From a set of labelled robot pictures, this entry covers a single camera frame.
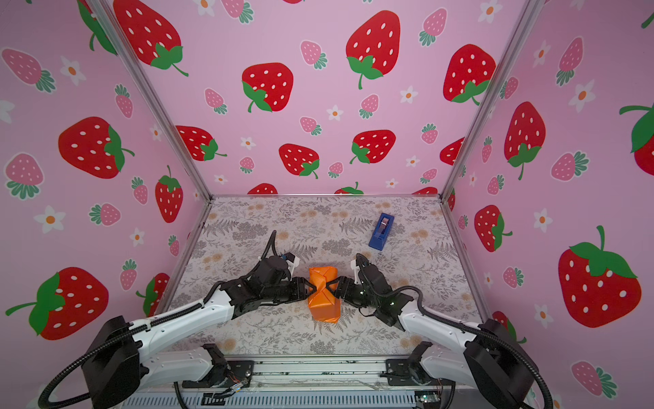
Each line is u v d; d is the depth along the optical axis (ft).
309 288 2.54
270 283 2.05
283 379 2.40
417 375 2.13
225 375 2.36
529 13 2.26
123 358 1.30
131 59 2.51
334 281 2.56
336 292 2.39
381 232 3.33
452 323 1.57
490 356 1.35
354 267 2.56
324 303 2.46
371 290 2.04
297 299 2.27
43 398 1.17
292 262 2.50
